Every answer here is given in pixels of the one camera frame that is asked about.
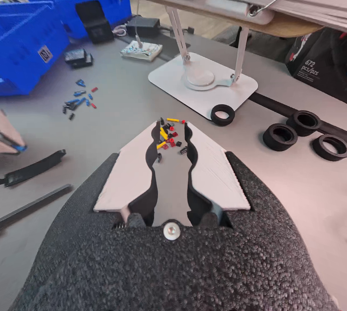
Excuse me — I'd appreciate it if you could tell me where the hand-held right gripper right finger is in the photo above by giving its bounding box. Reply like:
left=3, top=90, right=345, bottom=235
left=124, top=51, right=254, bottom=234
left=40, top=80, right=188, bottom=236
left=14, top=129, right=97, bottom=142
left=184, top=122, right=251, bottom=218

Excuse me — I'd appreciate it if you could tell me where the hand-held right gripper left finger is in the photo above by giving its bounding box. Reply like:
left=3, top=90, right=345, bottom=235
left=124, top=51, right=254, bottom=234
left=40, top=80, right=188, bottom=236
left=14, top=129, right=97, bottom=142
left=93, top=121, right=161, bottom=218

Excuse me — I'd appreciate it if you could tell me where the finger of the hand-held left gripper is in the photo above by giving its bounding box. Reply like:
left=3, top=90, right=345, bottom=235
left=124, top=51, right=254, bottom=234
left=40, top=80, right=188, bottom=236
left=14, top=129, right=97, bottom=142
left=0, top=137, right=17, bottom=153
left=0, top=110, right=25, bottom=147

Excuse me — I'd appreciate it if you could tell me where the black curved panel piece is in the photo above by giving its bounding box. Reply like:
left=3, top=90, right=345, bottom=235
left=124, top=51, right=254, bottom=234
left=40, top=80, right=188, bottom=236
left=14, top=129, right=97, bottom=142
left=0, top=149, right=67, bottom=188

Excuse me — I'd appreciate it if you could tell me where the pile of red yellow black bricks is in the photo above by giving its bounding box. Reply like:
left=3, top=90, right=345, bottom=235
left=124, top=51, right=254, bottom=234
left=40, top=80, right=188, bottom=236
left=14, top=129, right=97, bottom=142
left=157, top=117, right=188, bottom=162

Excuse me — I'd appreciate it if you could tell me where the long black lego beam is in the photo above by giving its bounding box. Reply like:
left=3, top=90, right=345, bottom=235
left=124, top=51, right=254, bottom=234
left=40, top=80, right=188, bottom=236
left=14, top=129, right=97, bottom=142
left=0, top=184, right=74, bottom=229

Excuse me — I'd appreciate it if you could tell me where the black rubber tyre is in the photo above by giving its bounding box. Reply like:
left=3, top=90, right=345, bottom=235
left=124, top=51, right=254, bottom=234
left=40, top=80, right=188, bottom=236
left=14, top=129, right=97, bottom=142
left=312, top=134, right=347, bottom=162
left=211, top=104, right=236, bottom=126
left=262, top=123, right=298, bottom=152
left=287, top=110, right=323, bottom=136

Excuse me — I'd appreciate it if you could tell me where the pile of blue black pins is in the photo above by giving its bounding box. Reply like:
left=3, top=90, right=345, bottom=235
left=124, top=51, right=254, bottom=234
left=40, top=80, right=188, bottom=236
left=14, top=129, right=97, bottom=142
left=62, top=79, right=98, bottom=121

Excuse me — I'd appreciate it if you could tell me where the white lamp stand base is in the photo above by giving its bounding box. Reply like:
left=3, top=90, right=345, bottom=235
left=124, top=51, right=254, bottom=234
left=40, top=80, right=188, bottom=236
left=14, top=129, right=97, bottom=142
left=130, top=0, right=326, bottom=121

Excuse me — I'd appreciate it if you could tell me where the folded printed sticker sheet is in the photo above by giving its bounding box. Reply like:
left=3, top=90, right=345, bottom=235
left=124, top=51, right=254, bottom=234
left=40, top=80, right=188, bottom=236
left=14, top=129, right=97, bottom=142
left=120, top=40, right=163, bottom=62

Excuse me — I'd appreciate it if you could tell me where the toy car set box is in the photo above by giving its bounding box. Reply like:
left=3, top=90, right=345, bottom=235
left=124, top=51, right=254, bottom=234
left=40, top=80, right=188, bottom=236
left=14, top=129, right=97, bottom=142
left=285, top=27, right=347, bottom=102

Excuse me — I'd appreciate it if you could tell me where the black power adapter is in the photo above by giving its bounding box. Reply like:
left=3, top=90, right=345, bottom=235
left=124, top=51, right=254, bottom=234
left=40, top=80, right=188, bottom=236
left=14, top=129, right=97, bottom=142
left=126, top=15, right=160, bottom=37

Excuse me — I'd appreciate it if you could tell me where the black camera charging case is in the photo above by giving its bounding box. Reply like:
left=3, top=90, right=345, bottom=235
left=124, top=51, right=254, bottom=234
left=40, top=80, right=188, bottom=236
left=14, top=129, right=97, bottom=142
left=75, top=0, right=114, bottom=44

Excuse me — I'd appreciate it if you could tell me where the thin cable with white plug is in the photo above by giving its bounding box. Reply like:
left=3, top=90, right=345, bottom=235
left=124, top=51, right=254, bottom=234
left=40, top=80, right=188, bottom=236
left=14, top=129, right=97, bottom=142
left=135, top=0, right=143, bottom=49

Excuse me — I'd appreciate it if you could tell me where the black adapter cable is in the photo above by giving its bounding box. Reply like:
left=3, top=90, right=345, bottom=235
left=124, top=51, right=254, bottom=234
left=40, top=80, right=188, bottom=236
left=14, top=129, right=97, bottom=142
left=158, top=27, right=196, bottom=36

